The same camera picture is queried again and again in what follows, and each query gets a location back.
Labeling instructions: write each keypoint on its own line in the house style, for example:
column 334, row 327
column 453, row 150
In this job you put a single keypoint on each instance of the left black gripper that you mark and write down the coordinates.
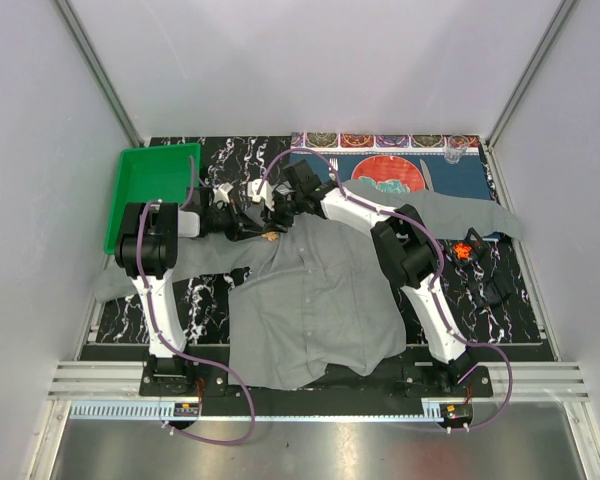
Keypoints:
column 241, row 226

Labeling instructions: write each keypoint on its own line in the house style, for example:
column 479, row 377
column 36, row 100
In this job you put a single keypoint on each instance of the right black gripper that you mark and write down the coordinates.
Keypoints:
column 273, row 221

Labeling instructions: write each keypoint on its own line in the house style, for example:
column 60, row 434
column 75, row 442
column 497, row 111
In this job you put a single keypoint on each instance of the grey button shirt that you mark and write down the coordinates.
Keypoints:
column 316, row 296

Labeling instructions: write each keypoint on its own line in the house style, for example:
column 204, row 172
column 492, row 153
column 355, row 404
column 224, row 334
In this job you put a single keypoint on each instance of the orange flower brooch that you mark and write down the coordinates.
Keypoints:
column 463, row 252
column 271, row 235

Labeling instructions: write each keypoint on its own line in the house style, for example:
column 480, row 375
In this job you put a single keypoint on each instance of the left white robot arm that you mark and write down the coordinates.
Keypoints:
column 147, row 250

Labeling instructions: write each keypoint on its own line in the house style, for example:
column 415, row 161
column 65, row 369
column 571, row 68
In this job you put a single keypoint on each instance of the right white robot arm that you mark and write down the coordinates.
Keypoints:
column 409, row 256

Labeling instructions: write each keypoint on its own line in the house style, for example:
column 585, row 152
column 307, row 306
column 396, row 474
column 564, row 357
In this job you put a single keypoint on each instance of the far black brooch stand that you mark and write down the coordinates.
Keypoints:
column 477, row 242

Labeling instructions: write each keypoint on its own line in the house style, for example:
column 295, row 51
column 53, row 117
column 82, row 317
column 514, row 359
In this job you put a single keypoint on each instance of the black brooch stand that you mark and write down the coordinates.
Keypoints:
column 493, row 292
column 477, row 242

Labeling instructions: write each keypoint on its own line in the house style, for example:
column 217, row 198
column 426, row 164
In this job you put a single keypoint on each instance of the near black brooch stand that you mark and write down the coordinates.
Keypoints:
column 493, row 292

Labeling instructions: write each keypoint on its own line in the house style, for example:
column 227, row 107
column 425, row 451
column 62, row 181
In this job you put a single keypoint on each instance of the green plastic bin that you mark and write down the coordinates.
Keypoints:
column 149, row 173

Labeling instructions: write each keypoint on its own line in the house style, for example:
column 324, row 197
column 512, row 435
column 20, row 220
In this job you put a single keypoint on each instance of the silver fork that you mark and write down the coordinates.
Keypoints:
column 333, row 168

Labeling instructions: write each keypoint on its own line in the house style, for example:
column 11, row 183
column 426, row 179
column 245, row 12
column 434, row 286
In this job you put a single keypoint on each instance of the red and teal plate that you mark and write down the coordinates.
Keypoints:
column 389, row 174

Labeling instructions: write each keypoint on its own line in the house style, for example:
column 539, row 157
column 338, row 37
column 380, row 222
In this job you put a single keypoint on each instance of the silver knife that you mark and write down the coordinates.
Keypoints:
column 426, row 175

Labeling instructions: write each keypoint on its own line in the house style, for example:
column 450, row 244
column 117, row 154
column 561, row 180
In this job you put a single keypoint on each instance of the clear drinking glass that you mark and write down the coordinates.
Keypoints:
column 456, row 147

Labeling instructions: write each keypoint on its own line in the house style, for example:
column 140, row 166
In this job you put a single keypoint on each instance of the blue patterned placemat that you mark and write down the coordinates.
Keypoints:
column 470, row 178

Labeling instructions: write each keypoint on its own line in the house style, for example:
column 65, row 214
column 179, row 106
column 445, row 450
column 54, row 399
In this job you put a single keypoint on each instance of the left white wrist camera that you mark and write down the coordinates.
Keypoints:
column 224, row 193

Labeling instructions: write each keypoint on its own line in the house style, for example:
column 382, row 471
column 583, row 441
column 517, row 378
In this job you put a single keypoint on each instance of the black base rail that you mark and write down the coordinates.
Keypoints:
column 402, row 374

